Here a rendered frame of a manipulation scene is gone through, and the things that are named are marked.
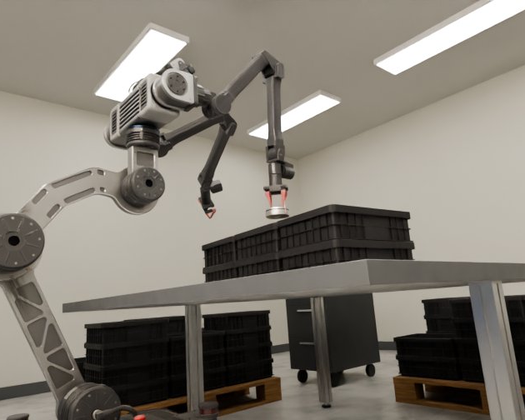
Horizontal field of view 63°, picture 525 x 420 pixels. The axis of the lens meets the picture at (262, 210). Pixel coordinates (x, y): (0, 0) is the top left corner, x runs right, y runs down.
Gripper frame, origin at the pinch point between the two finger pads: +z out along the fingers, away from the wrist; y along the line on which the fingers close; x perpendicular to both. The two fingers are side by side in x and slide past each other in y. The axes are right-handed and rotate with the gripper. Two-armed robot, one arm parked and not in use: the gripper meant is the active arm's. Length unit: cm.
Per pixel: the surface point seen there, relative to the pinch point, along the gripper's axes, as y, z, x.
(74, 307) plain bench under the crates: 81, 39, 22
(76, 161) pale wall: 234, -115, -189
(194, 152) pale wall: 147, -154, -299
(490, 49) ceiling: -175, -179, -204
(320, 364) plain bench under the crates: -6, 78, -101
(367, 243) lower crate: -35, 25, 39
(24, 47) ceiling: 209, -172, -81
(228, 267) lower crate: 21.4, 25.0, 4.8
